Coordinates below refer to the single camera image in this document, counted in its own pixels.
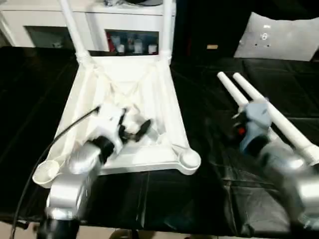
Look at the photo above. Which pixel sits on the white plastic table top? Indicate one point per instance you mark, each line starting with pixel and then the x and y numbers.
pixel 149 99

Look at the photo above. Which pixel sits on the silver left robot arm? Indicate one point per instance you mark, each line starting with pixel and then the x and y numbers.
pixel 75 179

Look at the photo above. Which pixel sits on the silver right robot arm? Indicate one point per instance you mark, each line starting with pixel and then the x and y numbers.
pixel 289 169

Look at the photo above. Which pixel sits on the small white jar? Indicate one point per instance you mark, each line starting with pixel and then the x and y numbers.
pixel 153 49
pixel 121 48

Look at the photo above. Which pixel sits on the small red bottle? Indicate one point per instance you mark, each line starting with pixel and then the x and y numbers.
pixel 111 46

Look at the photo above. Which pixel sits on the white plastic bag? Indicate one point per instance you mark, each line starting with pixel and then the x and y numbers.
pixel 279 37

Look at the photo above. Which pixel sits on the dark grey robot foot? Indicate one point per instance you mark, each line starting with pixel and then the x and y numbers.
pixel 124 235

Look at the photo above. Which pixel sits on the black box with yellow label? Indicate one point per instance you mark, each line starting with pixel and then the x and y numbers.
pixel 209 25

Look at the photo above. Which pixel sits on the white cabinet with glass doors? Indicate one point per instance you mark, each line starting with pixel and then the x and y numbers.
pixel 30 20

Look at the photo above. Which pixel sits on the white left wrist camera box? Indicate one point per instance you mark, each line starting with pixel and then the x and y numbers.
pixel 110 122

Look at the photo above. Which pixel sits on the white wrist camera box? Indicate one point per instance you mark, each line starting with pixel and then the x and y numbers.
pixel 110 122
pixel 258 113

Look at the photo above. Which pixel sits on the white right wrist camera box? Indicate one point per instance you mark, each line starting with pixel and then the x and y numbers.
pixel 258 113

